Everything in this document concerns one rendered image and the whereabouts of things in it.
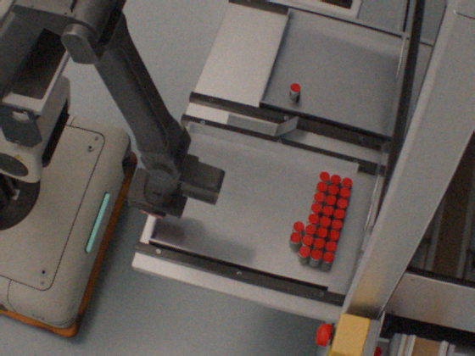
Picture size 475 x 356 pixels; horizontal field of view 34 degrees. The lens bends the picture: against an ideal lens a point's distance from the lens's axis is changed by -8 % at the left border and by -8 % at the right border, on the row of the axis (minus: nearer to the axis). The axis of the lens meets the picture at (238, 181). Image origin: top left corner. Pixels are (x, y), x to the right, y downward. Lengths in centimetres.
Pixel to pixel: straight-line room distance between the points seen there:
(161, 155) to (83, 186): 106
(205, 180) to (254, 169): 28
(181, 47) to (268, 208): 137
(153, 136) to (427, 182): 46
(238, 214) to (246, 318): 89
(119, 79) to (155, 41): 179
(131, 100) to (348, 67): 72
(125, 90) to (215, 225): 51
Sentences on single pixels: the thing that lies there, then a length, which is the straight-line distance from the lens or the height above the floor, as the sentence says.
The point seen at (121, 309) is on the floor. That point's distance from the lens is 248.
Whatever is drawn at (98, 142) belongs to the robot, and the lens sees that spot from 240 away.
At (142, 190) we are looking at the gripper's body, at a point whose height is 101.
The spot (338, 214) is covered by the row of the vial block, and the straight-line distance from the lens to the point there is 157.
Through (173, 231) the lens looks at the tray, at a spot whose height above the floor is 88.
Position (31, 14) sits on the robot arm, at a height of 155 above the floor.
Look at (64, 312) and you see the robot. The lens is 224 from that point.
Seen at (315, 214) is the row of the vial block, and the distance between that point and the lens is 156.
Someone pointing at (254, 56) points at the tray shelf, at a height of 88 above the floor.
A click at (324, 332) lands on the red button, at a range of 139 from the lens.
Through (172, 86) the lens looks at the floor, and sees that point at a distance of 281.
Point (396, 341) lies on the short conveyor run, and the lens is 149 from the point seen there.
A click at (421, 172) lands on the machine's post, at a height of 151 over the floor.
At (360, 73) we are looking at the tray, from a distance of 179.
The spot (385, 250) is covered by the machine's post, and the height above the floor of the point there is 127.
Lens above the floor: 234
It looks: 63 degrees down
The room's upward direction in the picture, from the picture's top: 1 degrees clockwise
